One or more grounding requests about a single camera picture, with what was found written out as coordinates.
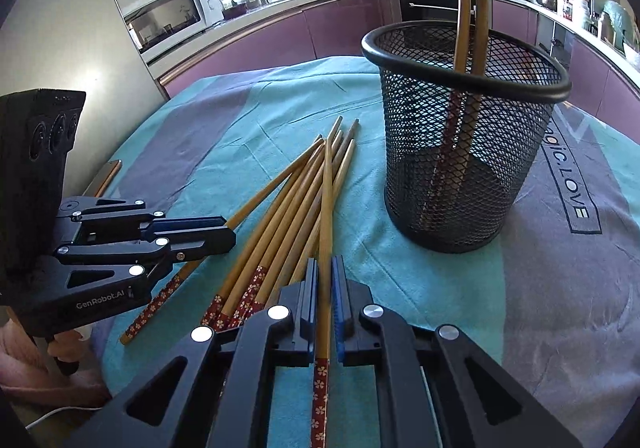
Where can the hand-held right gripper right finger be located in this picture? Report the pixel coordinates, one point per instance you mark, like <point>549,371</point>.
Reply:
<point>340,298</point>

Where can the white microwave oven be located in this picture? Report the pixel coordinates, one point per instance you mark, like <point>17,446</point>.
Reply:
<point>200,3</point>

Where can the pile of wooden chopsticks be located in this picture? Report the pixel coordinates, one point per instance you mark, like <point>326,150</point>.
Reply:
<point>155,308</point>

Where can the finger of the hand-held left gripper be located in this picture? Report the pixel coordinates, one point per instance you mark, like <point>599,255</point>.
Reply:
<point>205,242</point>
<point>185,224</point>

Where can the black built-in oven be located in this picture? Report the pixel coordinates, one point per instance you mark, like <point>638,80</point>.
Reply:
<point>430,3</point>

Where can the purple kitchen cabinets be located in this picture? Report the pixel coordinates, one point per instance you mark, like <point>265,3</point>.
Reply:
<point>280,38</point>

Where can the person's pink clothing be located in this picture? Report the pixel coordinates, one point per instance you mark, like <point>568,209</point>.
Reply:
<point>25,363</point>

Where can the grey kitchen countertop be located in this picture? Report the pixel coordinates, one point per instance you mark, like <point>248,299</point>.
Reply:
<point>260,15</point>

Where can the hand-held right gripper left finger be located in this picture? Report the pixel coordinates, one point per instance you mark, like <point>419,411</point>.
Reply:
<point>310,298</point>

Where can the bunch of bamboo chopsticks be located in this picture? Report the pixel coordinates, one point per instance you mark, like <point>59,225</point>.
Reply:
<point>280,228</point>

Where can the stainless steel refrigerator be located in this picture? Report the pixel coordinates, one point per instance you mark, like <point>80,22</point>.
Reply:
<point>75,28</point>

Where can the teal purple printed tablecloth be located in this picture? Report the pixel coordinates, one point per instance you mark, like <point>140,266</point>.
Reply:
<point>200,128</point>

